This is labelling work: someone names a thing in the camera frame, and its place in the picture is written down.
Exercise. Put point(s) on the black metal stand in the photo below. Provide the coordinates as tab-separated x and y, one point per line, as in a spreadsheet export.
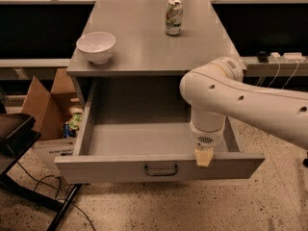
17	136

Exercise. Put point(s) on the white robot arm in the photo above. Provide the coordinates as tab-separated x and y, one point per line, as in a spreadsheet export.
216	91

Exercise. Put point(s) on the brown cardboard box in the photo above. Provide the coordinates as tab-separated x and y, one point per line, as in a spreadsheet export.
50	110

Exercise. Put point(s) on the green white soda can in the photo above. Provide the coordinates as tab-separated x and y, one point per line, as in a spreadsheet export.
174	16

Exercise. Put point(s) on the black small device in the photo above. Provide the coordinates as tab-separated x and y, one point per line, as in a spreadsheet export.
262	57

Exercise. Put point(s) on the white power strip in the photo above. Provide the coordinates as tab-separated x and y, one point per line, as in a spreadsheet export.
288	57

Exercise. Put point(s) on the green toy figure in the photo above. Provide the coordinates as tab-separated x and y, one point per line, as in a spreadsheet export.
73	125

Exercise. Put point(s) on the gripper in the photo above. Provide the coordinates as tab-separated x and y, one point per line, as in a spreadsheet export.
206	138

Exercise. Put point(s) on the grey top drawer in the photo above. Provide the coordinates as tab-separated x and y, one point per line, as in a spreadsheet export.
137	129

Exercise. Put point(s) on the white bowl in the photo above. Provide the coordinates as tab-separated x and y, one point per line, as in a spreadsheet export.
97	47

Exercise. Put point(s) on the grey drawer cabinet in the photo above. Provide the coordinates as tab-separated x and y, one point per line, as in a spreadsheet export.
138	45

